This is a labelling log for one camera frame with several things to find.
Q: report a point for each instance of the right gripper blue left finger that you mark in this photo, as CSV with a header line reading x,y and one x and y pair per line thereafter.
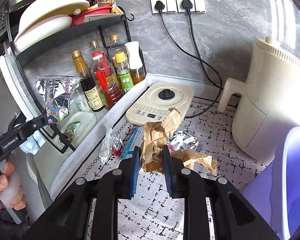
x,y
134,170

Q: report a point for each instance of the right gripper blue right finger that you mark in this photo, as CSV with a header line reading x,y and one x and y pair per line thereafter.
x,y
169,172

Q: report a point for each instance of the brown paper bag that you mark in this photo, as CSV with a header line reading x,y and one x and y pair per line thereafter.
x,y
182,145

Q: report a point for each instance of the silver foil snack bag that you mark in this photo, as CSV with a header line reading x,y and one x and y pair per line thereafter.
x,y
56,92

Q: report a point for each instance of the purple plastic trash bucket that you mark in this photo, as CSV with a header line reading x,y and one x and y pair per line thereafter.
x,y
275,192

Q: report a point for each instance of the black kitchen storage rack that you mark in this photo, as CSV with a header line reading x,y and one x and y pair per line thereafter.
x,y
9,14

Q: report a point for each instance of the person's left hand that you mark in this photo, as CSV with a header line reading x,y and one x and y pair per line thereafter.
x,y
19,201

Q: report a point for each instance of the blue white medicine box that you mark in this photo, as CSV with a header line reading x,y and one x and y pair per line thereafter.
x,y
135,139

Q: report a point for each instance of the crumpled silver foil wrapper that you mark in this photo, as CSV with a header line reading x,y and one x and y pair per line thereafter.
x,y
111,144

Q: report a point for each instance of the patterned white tablecloth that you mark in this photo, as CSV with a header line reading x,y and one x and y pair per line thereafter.
x,y
195,195

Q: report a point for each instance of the white countertop tray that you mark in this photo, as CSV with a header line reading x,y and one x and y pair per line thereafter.
x,y
56,171

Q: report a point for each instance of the white rectangular food container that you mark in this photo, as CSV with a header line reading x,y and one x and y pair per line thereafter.
x,y
78,127

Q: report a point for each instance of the cream induction kettle base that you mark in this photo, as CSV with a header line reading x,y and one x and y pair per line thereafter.
x,y
155,102

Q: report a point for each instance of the red cap oil bottle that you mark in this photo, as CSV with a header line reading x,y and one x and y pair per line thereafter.
x,y
104,75

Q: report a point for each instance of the small clear white-cap bottle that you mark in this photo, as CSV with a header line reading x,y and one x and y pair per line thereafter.
x,y
81,100

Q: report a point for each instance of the dark soy sauce bottle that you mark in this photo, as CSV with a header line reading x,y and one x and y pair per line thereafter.
x,y
87,82

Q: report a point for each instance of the white top oil dispenser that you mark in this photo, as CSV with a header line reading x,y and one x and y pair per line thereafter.
x,y
137,71

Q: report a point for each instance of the green label yellow cap bottle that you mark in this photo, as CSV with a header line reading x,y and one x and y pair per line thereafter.
x,y
123,71

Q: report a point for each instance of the gold cap clear bottle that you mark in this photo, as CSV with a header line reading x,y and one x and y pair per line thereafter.
x,y
116,46

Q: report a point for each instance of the cream air fryer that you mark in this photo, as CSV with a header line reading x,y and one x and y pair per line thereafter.
x,y
269,106

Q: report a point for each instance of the white plate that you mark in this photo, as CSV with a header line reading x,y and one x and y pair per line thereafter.
x,y
41,31

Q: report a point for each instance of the red food container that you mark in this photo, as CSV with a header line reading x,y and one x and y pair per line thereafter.
x,y
91,15

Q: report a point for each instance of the large white bowl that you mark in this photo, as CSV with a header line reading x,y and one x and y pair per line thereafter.
x,y
42,9

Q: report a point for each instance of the snack packet on shelf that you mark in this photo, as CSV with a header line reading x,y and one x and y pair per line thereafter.
x,y
114,9

